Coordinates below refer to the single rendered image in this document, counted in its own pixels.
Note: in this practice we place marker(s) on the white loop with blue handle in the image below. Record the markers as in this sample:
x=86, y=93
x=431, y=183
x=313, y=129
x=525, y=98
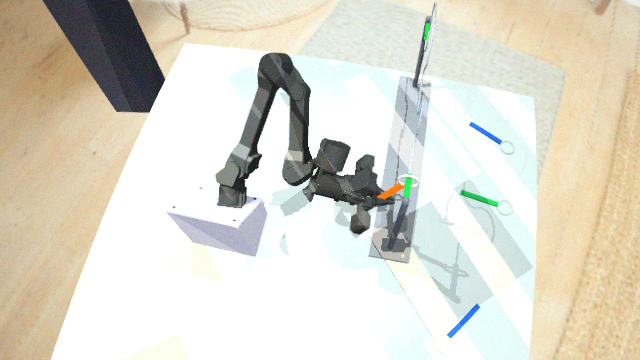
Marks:
x=482, y=131
x=456, y=328

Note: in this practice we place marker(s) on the orange handle with grey tip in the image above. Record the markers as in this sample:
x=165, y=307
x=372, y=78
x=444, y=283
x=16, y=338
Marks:
x=398, y=186

